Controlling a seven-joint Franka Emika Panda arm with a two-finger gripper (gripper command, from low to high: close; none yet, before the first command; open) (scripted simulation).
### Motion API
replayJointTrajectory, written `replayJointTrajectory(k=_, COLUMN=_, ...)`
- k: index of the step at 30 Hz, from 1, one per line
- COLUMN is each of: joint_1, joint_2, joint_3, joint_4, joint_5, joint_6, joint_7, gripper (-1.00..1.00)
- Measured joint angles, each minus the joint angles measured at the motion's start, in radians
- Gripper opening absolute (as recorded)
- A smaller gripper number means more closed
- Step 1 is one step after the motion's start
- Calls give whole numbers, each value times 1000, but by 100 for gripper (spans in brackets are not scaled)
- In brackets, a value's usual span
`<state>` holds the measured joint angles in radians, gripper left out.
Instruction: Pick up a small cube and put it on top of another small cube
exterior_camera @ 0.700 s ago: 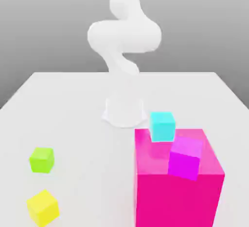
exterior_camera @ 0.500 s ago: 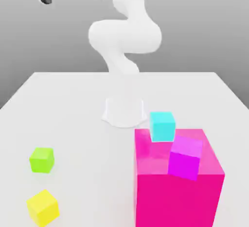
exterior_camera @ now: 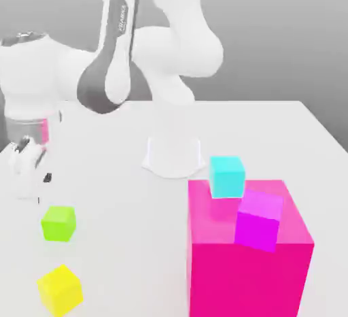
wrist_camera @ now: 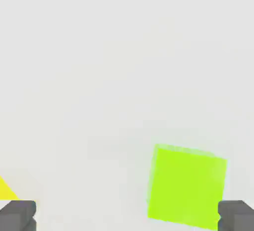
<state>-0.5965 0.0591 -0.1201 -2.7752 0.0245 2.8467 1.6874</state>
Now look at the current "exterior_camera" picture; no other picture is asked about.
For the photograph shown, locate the small yellow cube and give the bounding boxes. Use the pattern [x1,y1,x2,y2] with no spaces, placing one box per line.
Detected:
[36,264,84,317]

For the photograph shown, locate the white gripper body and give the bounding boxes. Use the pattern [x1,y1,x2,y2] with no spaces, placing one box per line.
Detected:
[11,158,54,205]

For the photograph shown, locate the small magenta cube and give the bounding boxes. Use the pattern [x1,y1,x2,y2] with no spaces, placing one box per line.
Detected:
[234,188,285,254]

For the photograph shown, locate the small cyan cube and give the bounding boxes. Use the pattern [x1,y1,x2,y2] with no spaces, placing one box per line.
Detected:
[208,155,246,200]

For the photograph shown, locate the large pink box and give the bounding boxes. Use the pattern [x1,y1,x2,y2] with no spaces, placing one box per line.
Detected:
[187,179,315,317]

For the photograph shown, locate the small green cube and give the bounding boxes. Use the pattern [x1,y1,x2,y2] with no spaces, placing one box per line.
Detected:
[40,205,77,243]

